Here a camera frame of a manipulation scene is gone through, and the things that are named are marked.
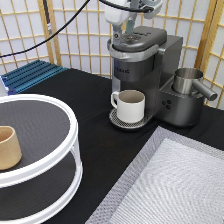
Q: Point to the grey woven placemat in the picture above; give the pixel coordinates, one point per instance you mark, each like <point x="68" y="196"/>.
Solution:
<point x="172" y="180"/>

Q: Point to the wooden shoji screen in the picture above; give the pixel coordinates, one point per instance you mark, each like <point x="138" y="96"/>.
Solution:
<point x="73" y="34"/>

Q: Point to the steel milk frother jug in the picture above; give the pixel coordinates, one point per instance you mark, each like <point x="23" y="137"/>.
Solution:
<point x="187" y="80"/>

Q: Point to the white ceramic mug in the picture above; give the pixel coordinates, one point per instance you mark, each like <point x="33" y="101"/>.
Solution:
<point x="129" y="105"/>

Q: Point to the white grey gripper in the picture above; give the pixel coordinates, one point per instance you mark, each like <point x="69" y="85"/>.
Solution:
<point x="118" y="11"/>

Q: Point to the white two-tier round shelf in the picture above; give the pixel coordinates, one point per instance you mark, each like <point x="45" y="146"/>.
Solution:
<point x="50" y="170"/>

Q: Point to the grey pod coffee machine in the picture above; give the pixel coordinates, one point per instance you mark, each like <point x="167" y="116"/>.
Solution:
<point x="146" y="61"/>

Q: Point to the tan ceramic cup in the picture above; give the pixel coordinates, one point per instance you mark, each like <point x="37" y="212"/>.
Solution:
<point x="10" y="152"/>

